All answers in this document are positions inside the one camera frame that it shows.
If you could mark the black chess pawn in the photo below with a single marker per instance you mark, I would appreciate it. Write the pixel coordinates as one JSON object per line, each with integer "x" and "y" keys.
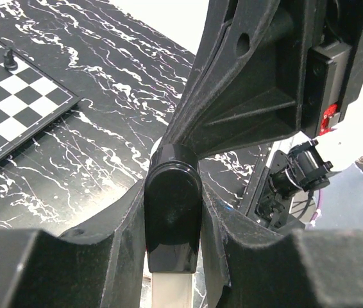
{"x": 9, "y": 61}

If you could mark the black white chessboard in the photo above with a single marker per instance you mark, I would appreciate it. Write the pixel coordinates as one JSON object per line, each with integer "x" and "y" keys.
{"x": 30, "y": 100}

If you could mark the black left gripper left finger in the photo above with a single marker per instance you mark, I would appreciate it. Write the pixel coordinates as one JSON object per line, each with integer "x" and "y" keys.
{"x": 98, "y": 263}

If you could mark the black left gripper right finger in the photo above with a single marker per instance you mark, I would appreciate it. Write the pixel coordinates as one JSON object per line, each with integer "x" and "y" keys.
{"x": 247, "y": 265}

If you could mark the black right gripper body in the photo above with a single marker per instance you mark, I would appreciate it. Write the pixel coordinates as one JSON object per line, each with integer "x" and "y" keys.
{"x": 318, "y": 64}

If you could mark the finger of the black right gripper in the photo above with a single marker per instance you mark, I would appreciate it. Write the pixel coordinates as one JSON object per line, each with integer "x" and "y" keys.
{"x": 244, "y": 86}

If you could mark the black silver stapler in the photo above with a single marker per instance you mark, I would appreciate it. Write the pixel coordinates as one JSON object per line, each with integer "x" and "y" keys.
{"x": 172, "y": 218}

